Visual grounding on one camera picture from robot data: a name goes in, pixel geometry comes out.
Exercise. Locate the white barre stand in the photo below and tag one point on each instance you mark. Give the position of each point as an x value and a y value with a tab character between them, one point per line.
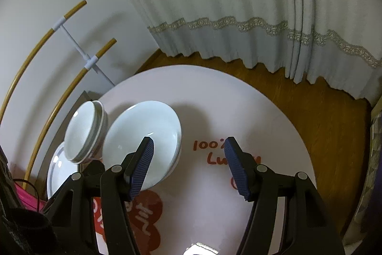
76	44

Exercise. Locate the white bowls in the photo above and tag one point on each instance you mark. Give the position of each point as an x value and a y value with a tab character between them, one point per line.
80	132

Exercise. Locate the patterned cloth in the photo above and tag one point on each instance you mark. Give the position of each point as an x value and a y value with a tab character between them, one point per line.
373	159

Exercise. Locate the long wooden barre rail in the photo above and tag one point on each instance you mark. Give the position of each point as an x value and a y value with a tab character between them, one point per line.
38	43

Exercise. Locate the wide white bowl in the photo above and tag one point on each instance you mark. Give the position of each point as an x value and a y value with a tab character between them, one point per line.
137	126

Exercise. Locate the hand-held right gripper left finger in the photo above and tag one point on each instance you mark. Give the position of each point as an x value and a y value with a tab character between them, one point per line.
143	165

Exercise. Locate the person's left forearm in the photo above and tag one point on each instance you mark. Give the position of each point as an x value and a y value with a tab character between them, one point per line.
29	228

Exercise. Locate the grey-rimmed white plate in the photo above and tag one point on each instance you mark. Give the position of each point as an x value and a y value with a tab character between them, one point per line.
59	167

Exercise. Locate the pink object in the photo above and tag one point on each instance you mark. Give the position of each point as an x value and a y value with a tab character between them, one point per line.
25	198

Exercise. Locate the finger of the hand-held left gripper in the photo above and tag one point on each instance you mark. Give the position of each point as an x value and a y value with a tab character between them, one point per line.
95	167

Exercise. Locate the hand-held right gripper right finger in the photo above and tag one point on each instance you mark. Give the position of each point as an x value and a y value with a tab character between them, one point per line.
238	168

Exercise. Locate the pink printed table mat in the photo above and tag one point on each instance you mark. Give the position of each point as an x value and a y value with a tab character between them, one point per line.
209	111

